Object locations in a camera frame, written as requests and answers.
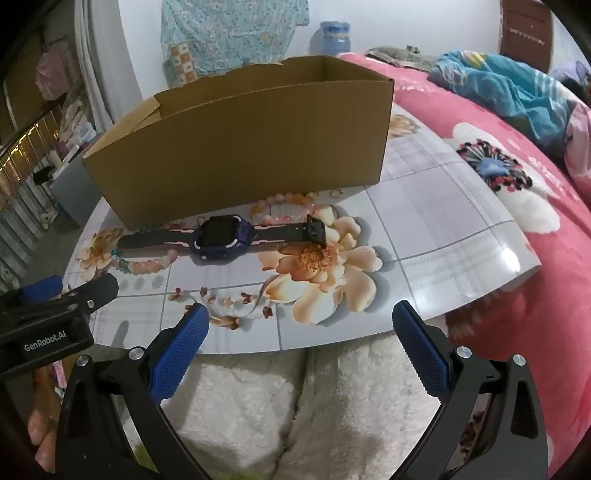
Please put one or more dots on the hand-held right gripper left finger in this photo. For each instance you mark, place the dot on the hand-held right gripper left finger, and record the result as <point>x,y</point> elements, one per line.
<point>180,350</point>

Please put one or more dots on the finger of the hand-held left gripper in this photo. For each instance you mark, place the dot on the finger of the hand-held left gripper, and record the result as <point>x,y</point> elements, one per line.
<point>39,288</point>
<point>94,290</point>

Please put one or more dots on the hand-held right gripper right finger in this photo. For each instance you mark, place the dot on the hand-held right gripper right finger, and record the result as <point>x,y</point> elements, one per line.
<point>422,350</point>

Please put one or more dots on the purple smartwatch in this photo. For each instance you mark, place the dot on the purple smartwatch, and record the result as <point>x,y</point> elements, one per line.
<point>217,233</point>

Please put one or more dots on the brown cardboard box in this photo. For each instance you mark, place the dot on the brown cardboard box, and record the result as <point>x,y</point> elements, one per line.
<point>231,152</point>

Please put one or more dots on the person's left hand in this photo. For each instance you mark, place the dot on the person's left hand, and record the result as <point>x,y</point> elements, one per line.
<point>44,434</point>

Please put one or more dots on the pair of pale slippers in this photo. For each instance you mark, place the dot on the pair of pale slippers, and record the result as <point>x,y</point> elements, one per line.
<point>48,220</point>

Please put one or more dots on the metal railing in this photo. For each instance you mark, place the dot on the metal railing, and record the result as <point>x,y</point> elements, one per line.
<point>23,184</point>

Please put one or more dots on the grey cabinet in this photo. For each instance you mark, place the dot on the grey cabinet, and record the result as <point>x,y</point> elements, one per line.
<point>74,184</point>

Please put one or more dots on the green fluffy garment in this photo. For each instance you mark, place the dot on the green fluffy garment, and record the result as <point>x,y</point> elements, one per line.
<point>143,468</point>

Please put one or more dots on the pale clutter pile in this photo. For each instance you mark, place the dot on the pale clutter pile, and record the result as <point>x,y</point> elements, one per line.
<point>76,124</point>

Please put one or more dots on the pink hanging garment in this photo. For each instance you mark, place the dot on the pink hanging garment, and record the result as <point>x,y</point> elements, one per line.
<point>51,74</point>

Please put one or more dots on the white curtain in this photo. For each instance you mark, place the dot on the white curtain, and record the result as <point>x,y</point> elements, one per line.
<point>97,55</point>

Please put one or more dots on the pink floral blanket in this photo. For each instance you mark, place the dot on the pink floral blanket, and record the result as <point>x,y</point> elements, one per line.
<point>461,115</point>

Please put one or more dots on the pale pink quilt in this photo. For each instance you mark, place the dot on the pale pink quilt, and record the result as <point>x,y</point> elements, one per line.
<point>579,143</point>

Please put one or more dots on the blue patterned quilt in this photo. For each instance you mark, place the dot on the blue patterned quilt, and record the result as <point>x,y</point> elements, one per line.
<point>508,92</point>

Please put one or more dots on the teal floral hanging cloth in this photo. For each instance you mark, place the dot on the teal floral hanging cloth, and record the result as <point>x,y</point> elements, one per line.
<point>231,32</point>

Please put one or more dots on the olive green pillow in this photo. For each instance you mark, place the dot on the olive green pillow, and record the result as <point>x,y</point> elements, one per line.
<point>392,55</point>

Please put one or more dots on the purple pillow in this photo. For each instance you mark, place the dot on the purple pillow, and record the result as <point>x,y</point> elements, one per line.
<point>572,74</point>

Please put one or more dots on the blue water jug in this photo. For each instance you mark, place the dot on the blue water jug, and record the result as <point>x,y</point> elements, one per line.
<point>335,39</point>

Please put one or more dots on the brown door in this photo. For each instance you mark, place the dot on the brown door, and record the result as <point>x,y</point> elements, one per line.
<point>526,32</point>

